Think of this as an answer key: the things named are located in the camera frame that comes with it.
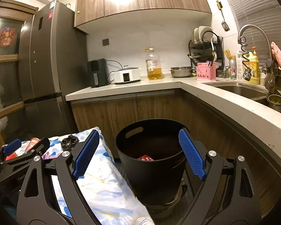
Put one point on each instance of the yellow detergent bottle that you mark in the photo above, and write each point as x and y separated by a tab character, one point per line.
253	64

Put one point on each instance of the purple crumpled bag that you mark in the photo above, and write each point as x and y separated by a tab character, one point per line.
48	156

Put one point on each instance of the green white beer can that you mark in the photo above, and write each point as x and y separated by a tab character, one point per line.
233	69

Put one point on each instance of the dark grey refrigerator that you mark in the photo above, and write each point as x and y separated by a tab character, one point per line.
52	64

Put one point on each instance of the pink utensil holder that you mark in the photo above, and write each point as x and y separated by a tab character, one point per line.
205	72

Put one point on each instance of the blue floral tablecloth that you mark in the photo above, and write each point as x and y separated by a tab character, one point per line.
51	195

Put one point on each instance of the black air fryer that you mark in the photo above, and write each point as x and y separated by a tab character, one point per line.
97	73

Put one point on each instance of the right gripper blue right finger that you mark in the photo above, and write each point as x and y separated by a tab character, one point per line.
193	156

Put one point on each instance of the pink cloth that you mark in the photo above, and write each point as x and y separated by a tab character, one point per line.
277	53

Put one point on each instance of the red wrapper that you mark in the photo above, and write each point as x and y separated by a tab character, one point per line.
145	158

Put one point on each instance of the white rice cooker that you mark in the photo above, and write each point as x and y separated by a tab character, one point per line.
127	75

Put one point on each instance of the wooden lower cabinet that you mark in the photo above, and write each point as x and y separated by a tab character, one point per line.
206	124

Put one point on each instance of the black dish rack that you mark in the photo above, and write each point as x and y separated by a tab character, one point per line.
204	46

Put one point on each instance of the white bottle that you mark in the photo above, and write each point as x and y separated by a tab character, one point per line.
240	67

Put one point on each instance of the stainless steel sink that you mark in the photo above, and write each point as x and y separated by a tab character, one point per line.
250	91

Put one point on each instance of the wall power socket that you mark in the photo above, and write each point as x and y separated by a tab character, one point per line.
105	42

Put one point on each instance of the hanging metal spatula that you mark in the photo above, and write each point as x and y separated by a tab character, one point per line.
223	23

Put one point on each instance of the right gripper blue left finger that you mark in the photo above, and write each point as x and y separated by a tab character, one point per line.
83	153

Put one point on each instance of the stainless steel bowl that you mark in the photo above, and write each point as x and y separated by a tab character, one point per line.
181	72

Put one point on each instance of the window blinds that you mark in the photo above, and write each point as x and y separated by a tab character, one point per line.
263	13

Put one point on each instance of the black trash bin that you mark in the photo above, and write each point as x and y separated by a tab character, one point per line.
153	182

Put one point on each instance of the cooking oil bottle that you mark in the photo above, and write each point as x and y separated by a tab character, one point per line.
153	65

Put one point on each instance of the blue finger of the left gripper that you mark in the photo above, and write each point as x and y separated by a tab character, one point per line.
31	144
12	147

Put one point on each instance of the wooden glass door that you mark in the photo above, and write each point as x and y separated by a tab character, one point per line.
15	23

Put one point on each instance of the black plastic bag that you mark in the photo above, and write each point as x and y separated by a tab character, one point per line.
69	143

